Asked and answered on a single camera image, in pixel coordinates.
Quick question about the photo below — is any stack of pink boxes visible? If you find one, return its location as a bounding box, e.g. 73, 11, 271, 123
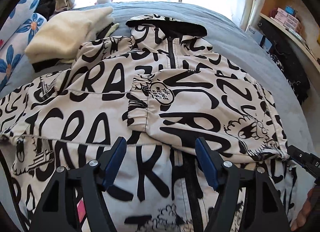
275, 7, 299, 32

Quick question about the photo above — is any black white printed hooded jacket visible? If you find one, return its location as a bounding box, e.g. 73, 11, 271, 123
0, 14, 298, 232

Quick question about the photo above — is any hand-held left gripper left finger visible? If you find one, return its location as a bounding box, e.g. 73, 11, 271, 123
29, 137, 127, 232

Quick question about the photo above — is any black white patterned cloth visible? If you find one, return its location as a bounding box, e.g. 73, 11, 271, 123
269, 52, 300, 90

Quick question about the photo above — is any person's right hand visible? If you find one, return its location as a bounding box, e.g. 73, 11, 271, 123
291, 186, 320, 232

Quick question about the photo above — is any blue-grey bed blanket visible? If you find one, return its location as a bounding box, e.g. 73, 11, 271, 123
0, 1, 315, 232

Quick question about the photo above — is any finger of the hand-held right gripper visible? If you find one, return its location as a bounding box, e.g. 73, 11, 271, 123
287, 145, 312, 168

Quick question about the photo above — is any cream folded sweater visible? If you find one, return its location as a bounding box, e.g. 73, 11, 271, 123
24, 7, 114, 64

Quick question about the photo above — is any pale yellow folded garment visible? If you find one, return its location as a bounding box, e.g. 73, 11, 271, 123
101, 23, 120, 39

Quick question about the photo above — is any blue floral quilt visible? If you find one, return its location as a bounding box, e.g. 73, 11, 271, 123
0, 0, 48, 93

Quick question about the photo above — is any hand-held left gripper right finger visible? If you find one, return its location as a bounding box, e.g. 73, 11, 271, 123
195, 137, 292, 232

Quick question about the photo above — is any black folded garment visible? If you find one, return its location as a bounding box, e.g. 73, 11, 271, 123
31, 58, 60, 72

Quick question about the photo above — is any black crumpled cloth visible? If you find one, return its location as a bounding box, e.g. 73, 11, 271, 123
35, 0, 57, 20

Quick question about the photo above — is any black cloth bag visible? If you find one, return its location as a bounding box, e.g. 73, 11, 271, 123
260, 20, 312, 105

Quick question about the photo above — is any white printed box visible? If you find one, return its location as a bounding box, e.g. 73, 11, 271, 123
246, 24, 263, 44

